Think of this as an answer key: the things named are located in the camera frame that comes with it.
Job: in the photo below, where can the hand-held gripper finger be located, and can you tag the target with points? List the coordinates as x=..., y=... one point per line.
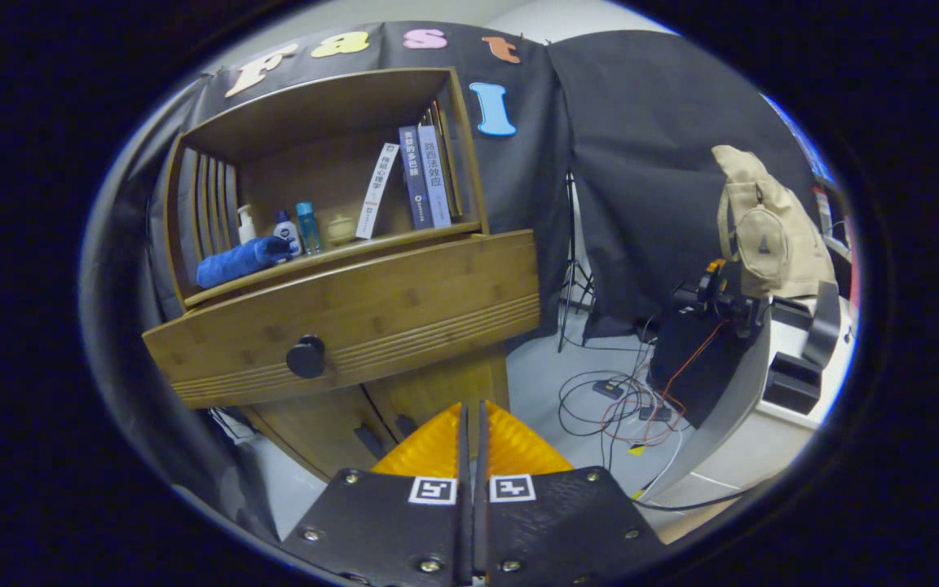
x=464, y=456
x=479, y=489

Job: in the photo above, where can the wooden drawer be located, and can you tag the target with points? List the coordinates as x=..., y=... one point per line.
x=404, y=310

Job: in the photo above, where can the black round drawer knob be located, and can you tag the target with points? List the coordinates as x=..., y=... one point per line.
x=306, y=356

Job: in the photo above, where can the wooden cabinet door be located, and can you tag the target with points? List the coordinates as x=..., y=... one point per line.
x=437, y=391
x=315, y=432

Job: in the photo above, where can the wooden countertop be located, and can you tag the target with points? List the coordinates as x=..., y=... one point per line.
x=372, y=244

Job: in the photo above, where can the wooden cabinet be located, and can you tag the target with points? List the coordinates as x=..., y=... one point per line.
x=315, y=106

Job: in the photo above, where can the black power adapter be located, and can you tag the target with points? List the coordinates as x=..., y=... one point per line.
x=606, y=388
x=655, y=412

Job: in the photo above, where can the black tripod stand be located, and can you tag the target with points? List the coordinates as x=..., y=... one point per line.
x=574, y=261

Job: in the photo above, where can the black device with orange part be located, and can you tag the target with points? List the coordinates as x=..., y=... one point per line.
x=694, y=359

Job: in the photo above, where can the beige lidded teacup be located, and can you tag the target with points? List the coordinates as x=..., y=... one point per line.
x=341, y=228

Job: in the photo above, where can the white machine base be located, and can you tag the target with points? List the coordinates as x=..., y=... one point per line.
x=730, y=424

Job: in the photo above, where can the clear blue bottle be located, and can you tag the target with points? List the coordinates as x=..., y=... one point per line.
x=307, y=228

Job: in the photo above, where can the white book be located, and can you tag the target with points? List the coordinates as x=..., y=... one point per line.
x=376, y=191

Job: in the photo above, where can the pale lavender book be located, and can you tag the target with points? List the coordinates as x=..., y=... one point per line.
x=434, y=175

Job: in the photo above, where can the dark blue book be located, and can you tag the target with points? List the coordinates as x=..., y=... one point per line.
x=414, y=175

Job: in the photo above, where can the white bottle with blue cap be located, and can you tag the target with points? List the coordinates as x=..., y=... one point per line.
x=286, y=232

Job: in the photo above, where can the blue folded towel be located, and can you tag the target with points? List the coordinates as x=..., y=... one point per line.
x=237, y=261

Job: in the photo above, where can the white pump bottle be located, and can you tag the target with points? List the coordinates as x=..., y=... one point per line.
x=246, y=226

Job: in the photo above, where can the beige backpack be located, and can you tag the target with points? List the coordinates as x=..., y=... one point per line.
x=763, y=228

